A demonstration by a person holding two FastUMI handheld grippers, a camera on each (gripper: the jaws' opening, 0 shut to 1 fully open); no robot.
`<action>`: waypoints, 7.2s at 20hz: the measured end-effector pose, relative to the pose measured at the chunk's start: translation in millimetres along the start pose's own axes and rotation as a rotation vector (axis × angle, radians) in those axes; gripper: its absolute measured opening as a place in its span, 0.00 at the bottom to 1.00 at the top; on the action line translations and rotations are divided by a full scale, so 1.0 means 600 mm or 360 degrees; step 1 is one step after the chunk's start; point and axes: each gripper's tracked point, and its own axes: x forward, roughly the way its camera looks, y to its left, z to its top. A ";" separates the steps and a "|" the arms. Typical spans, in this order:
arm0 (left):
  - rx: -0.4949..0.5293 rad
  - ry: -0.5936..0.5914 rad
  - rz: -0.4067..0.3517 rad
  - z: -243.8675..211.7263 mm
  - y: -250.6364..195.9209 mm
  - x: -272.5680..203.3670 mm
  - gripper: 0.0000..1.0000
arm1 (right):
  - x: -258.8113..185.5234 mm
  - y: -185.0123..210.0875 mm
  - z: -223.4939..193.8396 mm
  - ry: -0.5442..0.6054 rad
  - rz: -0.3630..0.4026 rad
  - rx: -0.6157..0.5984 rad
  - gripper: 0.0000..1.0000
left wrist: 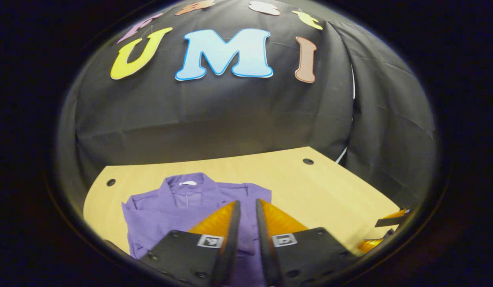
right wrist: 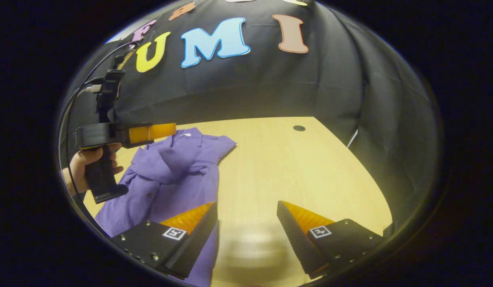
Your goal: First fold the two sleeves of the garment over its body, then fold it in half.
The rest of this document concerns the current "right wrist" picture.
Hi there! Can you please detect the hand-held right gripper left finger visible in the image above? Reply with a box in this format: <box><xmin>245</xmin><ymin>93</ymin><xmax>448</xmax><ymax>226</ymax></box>
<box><xmin>110</xmin><ymin>201</ymin><xmax>219</xmax><ymax>279</ymax></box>

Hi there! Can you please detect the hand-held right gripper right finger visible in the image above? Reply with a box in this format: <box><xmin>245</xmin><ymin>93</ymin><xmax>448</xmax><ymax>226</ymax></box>
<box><xmin>277</xmin><ymin>201</ymin><xmax>384</xmax><ymax>279</ymax></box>

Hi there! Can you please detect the purple shirt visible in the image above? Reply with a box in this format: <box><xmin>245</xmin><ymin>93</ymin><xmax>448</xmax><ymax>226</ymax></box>
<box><xmin>94</xmin><ymin>128</ymin><xmax>237</xmax><ymax>287</ymax></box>

